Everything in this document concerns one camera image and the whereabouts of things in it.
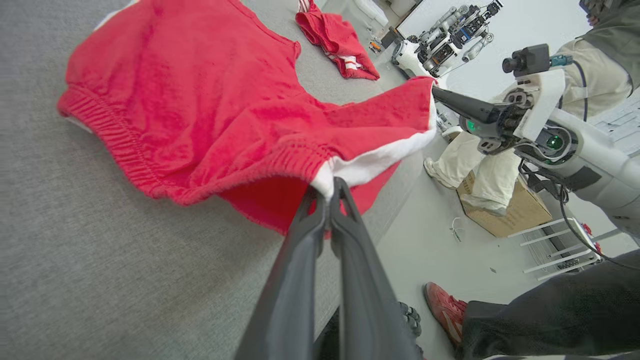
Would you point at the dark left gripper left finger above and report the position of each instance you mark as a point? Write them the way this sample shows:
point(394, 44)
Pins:
point(290, 290)

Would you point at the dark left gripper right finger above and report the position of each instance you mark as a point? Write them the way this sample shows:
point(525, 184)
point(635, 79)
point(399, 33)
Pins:
point(370, 300)

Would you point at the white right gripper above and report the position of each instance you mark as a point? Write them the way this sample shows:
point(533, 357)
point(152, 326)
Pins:
point(537, 105)

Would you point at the red shirt thin white stripes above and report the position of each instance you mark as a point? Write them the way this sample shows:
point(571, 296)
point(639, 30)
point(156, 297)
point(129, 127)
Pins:
point(335, 35)

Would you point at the red shorts wide white stripe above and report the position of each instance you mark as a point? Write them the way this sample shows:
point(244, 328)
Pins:
point(200, 100)

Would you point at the white grey background robot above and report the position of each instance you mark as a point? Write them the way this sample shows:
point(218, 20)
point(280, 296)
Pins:
point(440, 40)

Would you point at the red sneaker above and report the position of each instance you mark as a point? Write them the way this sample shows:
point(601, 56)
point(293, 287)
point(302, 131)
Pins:
point(445, 312)

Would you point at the person in beige trousers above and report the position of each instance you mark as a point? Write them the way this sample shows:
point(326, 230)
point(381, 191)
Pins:
point(495, 180)

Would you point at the brown cardboard box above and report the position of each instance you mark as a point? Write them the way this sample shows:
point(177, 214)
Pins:
point(520, 215)

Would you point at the white padded seat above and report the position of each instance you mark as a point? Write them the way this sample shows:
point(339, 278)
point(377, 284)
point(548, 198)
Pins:
point(372, 10)

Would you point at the white printed paper sheets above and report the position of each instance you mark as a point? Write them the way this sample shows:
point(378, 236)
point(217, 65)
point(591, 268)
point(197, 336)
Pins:
point(620, 122)

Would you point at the person in black trousers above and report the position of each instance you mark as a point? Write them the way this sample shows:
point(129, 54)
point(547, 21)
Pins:
point(550, 310)

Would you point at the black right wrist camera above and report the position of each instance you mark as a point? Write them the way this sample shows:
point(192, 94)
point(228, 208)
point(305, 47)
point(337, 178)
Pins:
point(530, 59)

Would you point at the teal right camera plug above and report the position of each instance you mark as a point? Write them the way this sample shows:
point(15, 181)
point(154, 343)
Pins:
point(561, 60)

